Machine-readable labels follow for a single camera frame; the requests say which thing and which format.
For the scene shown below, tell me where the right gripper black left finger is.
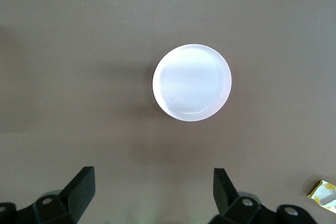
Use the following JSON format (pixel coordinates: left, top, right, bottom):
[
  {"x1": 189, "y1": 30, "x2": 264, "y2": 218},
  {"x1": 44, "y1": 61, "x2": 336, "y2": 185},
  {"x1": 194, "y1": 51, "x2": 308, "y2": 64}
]
[{"x1": 0, "y1": 166, "x2": 96, "y2": 224}]

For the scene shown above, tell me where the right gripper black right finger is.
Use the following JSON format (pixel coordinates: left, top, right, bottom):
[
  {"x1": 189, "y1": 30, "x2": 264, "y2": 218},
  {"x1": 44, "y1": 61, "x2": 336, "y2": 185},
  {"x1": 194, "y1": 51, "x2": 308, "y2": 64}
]
[{"x1": 209, "y1": 167, "x2": 318, "y2": 224}]

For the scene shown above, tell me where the torn yellow white paper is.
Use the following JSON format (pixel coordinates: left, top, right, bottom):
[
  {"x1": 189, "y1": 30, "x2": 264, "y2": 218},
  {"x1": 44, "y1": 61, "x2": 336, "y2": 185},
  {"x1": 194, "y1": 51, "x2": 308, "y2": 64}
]
[{"x1": 307, "y1": 179, "x2": 336, "y2": 207}]

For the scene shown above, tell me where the white round plate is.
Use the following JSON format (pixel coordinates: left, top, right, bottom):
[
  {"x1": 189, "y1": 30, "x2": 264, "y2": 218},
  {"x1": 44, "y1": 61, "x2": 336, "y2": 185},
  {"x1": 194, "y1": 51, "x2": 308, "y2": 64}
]
[{"x1": 152, "y1": 43, "x2": 233, "y2": 122}]

